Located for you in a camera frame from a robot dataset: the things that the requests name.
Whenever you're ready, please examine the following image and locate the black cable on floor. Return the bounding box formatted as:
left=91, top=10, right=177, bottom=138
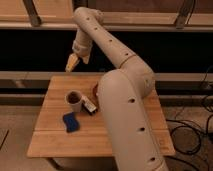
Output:
left=165, top=64, right=213, bottom=171

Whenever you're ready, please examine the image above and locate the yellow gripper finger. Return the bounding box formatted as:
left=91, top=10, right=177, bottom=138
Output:
left=83, top=55, right=90, bottom=64
left=65, top=53, right=80, bottom=72

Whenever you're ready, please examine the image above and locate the white cup with drink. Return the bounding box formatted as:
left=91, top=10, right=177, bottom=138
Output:
left=65, top=90, right=83, bottom=112

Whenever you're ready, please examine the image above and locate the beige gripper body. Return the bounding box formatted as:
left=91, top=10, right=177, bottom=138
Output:
left=72, top=41, right=91, bottom=57

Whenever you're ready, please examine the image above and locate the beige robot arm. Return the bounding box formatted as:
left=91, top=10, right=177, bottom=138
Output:
left=72, top=7, right=169, bottom=171

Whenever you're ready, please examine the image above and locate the blue sponge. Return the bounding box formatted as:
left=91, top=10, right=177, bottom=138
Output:
left=63, top=112, right=79, bottom=133

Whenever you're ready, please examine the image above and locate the wooden table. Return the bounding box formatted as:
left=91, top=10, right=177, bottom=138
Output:
left=26, top=74, right=176, bottom=159

